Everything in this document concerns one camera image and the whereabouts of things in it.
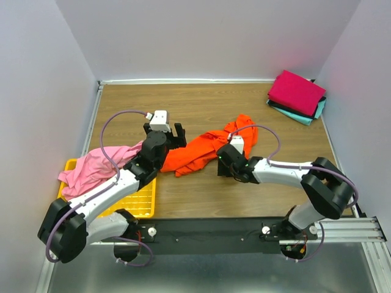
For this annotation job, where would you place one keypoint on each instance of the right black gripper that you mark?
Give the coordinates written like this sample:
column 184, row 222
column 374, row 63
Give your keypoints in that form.
column 222, row 170

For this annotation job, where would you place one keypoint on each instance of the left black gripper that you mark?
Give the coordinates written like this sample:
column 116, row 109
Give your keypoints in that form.
column 176, row 141

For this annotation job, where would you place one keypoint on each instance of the orange t shirt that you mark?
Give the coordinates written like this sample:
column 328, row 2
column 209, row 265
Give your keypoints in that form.
column 201, row 150

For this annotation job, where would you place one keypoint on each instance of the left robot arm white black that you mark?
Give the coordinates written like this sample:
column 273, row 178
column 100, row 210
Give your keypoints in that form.
column 64, row 230

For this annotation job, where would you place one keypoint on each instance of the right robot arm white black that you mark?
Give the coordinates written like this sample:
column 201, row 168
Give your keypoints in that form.
column 328, row 190

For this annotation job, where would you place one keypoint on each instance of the yellow plastic tray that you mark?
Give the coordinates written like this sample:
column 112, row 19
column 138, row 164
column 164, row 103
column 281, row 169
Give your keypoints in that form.
column 140, row 204

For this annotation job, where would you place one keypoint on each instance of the folded teal t shirt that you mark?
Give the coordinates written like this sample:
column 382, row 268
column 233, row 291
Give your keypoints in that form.
column 305, row 117

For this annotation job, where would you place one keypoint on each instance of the pink t shirt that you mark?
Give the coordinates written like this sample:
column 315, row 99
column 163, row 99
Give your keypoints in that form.
column 86, row 173

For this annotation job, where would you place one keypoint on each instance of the folded magenta t shirt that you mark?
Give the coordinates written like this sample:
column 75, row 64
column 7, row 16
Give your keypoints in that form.
column 295, row 94

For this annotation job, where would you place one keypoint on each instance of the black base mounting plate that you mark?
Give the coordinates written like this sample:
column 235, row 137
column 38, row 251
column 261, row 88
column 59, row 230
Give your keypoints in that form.
column 208, row 236

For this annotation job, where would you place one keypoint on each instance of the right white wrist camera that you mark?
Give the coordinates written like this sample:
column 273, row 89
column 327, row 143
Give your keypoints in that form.
column 237, row 142

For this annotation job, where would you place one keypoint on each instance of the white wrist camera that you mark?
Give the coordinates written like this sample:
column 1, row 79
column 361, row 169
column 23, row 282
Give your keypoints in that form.
column 237, row 142
column 158, row 121

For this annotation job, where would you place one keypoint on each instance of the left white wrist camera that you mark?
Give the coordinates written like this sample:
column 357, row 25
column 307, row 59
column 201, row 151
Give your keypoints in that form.
column 158, row 121

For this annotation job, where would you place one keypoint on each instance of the aluminium frame rail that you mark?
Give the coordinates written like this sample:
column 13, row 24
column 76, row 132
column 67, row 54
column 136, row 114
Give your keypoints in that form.
column 344, row 230

